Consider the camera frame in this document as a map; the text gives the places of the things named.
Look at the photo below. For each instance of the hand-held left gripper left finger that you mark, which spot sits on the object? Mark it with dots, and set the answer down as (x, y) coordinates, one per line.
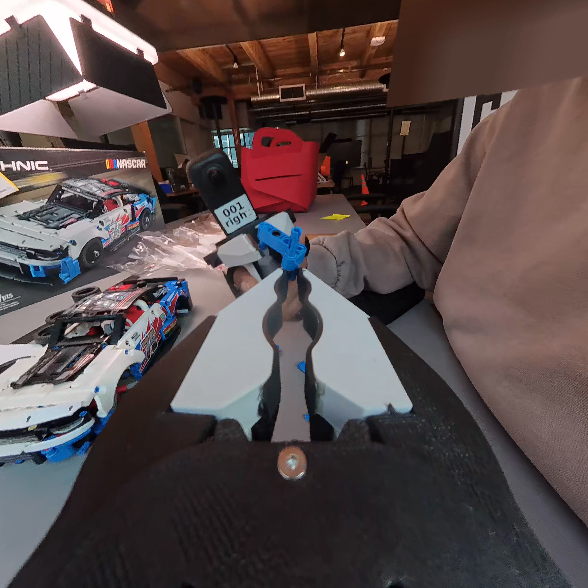
(220, 367)

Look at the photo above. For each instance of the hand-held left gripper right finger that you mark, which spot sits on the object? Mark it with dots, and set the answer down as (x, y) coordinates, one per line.
(358, 367)

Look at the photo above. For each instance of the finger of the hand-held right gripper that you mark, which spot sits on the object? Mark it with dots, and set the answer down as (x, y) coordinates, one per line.
(239, 250)

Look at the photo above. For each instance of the blue perforated brick beam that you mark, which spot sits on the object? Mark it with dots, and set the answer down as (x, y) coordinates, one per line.
(271, 236)

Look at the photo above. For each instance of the person's right forearm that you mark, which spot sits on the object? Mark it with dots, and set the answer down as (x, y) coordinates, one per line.
(390, 243)

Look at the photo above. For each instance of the grey desk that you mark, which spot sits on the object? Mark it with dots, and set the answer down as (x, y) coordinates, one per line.
(27, 505)

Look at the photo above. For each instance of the person's right hand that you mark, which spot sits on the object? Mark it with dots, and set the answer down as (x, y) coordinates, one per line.
(242, 279)

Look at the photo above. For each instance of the red felt tote bag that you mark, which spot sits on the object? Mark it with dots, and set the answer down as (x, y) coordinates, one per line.
(280, 174)

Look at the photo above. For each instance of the pile of clear plastic bags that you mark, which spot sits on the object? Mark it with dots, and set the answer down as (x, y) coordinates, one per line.
(174, 243)

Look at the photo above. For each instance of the black light stand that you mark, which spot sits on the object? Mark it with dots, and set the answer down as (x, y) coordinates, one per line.
(213, 110)

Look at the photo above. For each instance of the yellow paper note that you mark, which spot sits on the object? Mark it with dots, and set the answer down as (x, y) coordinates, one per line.
(334, 217)

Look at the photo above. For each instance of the toy brick race car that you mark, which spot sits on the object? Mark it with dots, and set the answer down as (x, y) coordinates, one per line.
(92, 367)

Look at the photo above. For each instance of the orange traffic cone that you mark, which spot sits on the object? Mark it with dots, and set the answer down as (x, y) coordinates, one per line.
(364, 186)

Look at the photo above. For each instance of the toy set cardboard box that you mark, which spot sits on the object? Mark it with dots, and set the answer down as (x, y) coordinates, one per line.
(69, 220)

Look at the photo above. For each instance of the overhead studio light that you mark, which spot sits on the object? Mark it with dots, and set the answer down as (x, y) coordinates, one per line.
(92, 59)

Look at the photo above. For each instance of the person's beige sweatshirt torso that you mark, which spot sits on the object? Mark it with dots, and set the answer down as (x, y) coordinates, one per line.
(528, 275)

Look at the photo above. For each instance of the black framed sign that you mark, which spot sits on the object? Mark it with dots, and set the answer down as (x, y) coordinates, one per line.
(468, 124)

